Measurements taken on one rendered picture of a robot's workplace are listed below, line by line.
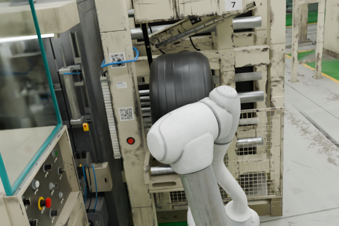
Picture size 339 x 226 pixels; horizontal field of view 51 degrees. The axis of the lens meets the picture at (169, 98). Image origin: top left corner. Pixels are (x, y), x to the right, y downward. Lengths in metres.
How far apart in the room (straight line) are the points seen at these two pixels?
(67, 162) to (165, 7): 0.95
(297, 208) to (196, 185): 2.15
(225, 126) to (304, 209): 2.13
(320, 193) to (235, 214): 1.90
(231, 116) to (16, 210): 0.78
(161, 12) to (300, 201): 1.99
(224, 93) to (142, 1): 1.03
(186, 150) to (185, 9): 1.13
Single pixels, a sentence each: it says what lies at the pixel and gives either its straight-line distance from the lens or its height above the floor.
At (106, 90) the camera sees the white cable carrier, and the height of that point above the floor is 1.36.
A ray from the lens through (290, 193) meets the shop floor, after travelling 3.27.
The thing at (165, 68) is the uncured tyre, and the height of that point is 1.46.
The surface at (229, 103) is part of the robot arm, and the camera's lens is 1.06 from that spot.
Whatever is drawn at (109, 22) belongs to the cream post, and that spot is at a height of 1.70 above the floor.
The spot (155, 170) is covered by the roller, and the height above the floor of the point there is 0.91.
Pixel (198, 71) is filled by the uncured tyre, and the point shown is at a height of 1.44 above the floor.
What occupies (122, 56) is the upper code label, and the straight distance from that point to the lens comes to 1.76.
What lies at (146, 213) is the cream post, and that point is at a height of 0.57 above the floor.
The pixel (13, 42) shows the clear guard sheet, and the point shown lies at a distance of 1.42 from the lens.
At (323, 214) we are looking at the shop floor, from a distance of 3.11.
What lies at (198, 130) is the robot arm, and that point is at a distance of 0.99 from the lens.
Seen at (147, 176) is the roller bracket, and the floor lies 0.90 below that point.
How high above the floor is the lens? 1.93
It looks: 21 degrees down
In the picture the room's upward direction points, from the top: 6 degrees counter-clockwise
